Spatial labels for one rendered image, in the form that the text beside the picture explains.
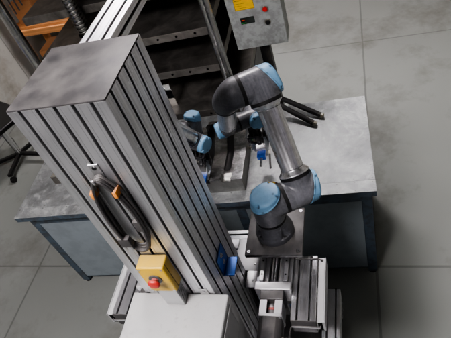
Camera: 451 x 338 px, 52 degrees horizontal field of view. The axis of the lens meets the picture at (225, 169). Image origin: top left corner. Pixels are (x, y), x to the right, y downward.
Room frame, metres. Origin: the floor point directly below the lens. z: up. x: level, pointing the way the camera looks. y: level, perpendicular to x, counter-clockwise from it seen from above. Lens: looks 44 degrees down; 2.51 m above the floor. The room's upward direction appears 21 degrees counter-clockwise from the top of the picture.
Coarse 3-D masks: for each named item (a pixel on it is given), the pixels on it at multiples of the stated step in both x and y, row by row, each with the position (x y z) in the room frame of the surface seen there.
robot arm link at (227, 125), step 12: (228, 84) 1.32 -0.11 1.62; (216, 96) 1.34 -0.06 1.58; (228, 96) 1.30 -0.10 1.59; (240, 96) 1.29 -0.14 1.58; (216, 108) 1.34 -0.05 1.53; (228, 108) 1.30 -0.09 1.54; (240, 108) 1.30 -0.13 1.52; (228, 120) 1.40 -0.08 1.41; (216, 132) 1.55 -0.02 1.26; (228, 132) 1.51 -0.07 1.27
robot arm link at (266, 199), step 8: (264, 184) 1.15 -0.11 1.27; (272, 184) 1.14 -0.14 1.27; (280, 184) 1.14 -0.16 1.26; (256, 192) 1.14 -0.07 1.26; (264, 192) 1.12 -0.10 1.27; (272, 192) 1.10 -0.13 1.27; (280, 192) 1.10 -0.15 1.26; (256, 200) 1.10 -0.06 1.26; (264, 200) 1.09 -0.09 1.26; (272, 200) 1.07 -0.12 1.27; (280, 200) 1.08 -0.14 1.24; (288, 200) 1.07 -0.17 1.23; (256, 208) 1.08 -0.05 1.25; (264, 208) 1.06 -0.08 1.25; (272, 208) 1.06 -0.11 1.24; (280, 208) 1.06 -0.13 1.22; (288, 208) 1.06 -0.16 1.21; (256, 216) 1.09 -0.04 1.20; (264, 216) 1.06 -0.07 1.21; (272, 216) 1.06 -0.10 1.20; (280, 216) 1.06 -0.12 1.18; (264, 224) 1.07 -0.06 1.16; (272, 224) 1.06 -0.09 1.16
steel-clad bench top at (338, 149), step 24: (360, 96) 1.95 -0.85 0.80; (216, 120) 2.23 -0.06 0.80; (288, 120) 1.98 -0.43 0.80; (336, 120) 1.84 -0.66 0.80; (360, 120) 1.77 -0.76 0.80; (312, 144) 1.73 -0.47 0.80; (336, 144) 1.67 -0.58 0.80; (360, 144) 1.61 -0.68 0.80; (48, 168) 2.39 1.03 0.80; (264, 168) 1.69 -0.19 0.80; (312, 168) 1.57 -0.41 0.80; (336, 168) 1.51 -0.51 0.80; (360, 168) 1.46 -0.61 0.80; (48, 192) 2.16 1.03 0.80; (216, 192) 1.66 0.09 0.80; (240, 192) 1.60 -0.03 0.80; (336, 192) 1.37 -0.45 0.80; (24, 216) 2.04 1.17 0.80; (48, 216) 1.97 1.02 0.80
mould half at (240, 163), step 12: (204, 132) 1.99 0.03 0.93; (240, 132) 1.89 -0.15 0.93; (216, 144) 1.89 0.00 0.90; (240, 144) 1.83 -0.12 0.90; (216, 156) 1.83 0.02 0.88; (240, 156) 1.76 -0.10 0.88; (216, 168) 1.73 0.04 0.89; (240, 168) 1.67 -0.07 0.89; (216, 180) 1.65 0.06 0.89; (240, 180) 1.60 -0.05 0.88
